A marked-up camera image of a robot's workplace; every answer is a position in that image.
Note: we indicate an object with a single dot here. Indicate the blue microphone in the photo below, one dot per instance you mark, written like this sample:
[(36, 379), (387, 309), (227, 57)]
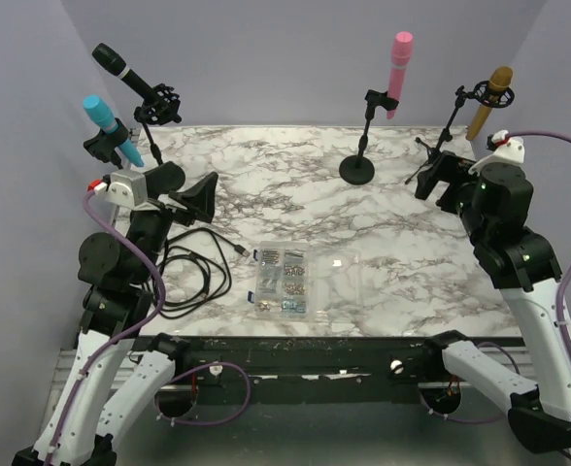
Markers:
[(103, 117)]

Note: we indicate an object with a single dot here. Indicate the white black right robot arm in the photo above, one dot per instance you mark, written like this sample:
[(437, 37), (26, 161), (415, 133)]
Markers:
[(492, 202)]

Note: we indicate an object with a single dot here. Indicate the black shock-mount round-base stand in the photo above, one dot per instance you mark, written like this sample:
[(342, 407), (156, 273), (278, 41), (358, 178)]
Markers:
[(160, 111)]

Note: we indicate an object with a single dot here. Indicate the clear plastic screw box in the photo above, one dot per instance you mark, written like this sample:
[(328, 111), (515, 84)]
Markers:
[(296, 281)]

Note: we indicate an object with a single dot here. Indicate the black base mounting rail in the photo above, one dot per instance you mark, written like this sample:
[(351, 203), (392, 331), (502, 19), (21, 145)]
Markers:
[(114, 380)]

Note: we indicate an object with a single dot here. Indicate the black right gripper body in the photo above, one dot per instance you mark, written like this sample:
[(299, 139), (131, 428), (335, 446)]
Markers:
[(462, 183)]

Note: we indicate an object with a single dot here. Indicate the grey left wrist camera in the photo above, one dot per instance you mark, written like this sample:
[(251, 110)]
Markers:
[(126, 189)]

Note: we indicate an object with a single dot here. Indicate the black microphone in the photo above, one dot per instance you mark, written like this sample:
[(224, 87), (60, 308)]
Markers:
[(114, 64)]

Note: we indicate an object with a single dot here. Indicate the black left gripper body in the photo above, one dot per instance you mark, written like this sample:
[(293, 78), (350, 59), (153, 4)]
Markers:
[(178, 211)]

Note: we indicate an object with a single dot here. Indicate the black round-base mic stand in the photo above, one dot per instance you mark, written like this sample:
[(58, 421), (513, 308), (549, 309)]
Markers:
[(358, 169)]

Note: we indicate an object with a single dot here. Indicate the gold microphone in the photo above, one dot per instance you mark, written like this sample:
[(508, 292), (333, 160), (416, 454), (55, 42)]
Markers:
[(495, 93)]

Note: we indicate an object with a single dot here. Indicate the pink microphone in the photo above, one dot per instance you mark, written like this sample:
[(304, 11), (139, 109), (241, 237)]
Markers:
[(401, 53)]

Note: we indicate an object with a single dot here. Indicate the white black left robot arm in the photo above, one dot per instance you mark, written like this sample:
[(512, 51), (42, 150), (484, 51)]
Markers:
[(126, 291)]

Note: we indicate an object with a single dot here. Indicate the black tripod shock-mount stand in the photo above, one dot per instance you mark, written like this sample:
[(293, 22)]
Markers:
[(432, 153)]

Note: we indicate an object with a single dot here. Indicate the black clip round-base stand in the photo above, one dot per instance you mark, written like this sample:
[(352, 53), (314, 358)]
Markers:
[(103, 146)]

